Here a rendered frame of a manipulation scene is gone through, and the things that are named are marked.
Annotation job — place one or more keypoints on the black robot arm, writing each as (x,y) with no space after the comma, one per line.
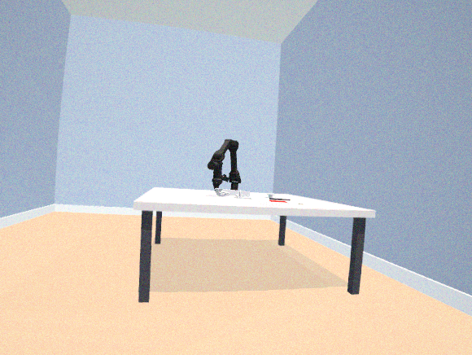
(217,158)

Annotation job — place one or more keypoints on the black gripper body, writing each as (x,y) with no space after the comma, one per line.
(217,176)

